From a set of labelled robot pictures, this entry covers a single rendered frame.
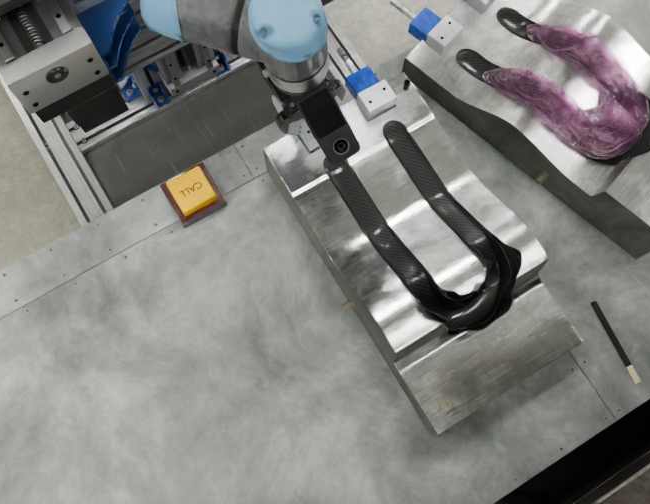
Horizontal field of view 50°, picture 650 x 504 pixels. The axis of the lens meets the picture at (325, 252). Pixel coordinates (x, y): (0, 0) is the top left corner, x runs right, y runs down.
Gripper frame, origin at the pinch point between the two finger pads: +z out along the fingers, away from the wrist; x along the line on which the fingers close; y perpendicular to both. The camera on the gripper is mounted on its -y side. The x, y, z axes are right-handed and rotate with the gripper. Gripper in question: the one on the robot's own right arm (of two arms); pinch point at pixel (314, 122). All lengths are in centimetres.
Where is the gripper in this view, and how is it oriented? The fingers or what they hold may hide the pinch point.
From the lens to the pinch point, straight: 103.7
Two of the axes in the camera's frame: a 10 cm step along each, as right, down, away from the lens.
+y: -5.2, -8.5, 0.8
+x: -8.6, 5.2, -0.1
